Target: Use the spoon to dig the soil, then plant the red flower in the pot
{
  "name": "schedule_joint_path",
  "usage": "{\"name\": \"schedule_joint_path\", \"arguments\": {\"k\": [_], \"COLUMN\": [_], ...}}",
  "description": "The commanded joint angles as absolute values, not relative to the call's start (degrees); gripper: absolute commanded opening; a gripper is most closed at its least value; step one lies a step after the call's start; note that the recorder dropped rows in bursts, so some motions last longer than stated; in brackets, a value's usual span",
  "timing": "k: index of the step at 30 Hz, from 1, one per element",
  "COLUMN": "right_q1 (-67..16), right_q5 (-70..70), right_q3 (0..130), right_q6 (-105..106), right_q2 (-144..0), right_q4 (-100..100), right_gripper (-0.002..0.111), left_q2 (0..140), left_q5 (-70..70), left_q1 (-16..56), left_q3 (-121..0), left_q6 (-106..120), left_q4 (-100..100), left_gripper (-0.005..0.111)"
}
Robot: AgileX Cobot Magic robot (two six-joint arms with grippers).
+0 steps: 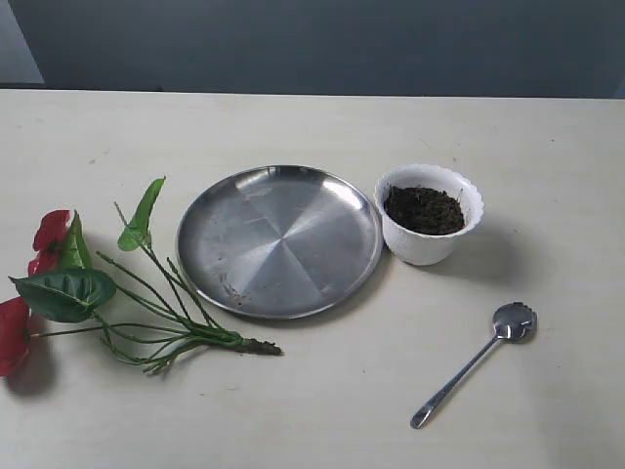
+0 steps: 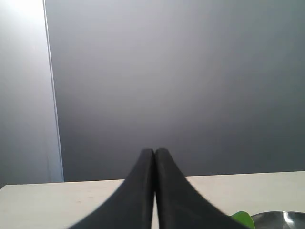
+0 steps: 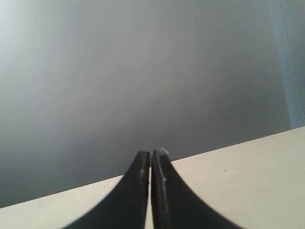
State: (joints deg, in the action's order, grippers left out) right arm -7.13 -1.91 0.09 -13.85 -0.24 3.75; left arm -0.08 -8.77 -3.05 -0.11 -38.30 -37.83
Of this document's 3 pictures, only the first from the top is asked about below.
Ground round steel plate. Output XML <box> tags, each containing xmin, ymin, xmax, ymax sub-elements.
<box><xmin>176</xmin><ymin>165</ymin><xmax>384</xmax><ymax>320</ymax></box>

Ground artificial red anthurium flowers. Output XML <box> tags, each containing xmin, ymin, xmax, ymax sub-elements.
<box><xmin>1</xmin><ymin>209</ymin><xmax>283</xmax><ymax>378</ymax></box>

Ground white bowl with soil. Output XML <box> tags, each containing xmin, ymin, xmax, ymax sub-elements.
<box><xmin>374</xmin><ymin>163</ymin><xmax>484</xmax><ymax>266</ymax></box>

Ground dark soil in pot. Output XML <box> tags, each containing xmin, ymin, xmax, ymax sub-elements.
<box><xmin>383</xmin><ymin>186</ymin><xmax>465</xmax><ymax>235</ymax></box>

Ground small steel spoon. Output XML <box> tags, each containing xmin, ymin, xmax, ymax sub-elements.
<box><xmin>410</xmin><ymin>302</ymin><xmax>538</xmax><ymax>429</ymax></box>

